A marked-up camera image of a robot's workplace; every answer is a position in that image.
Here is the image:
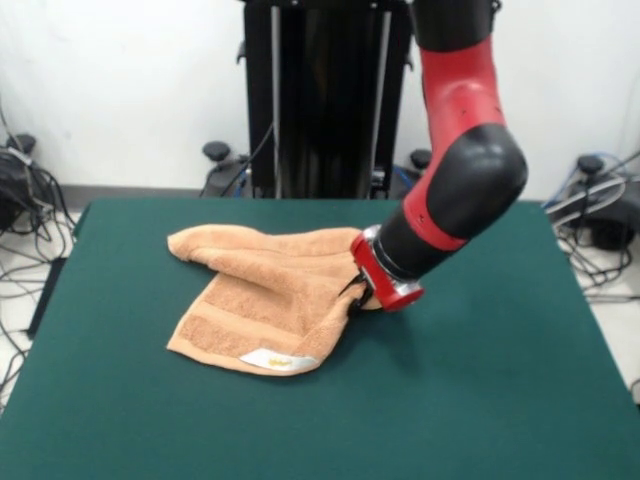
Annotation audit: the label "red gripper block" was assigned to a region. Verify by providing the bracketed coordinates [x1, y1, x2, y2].
[339, 227, 426, 318]

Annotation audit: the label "tan terry towel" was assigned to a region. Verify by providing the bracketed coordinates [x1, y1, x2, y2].
[166, 224, 389, 375]

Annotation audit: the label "dark green table cloth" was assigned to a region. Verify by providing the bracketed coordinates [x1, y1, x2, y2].
[0, 198, 640, 480]

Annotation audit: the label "black floor base foot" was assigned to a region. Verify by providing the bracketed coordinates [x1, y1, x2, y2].
[547, 153, 640, 251]
[0, 133, 39, 231]

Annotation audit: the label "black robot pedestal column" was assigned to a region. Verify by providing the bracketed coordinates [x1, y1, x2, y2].
[234, 0, 419, 200]

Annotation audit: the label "blue cable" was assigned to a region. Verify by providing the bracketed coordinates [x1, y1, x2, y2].
[542, 151, 640, 210]

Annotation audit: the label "tangled black floor cables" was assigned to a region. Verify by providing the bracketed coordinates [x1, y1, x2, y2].
[554, 229, 640, 302]
[0, 99, 79, 406]

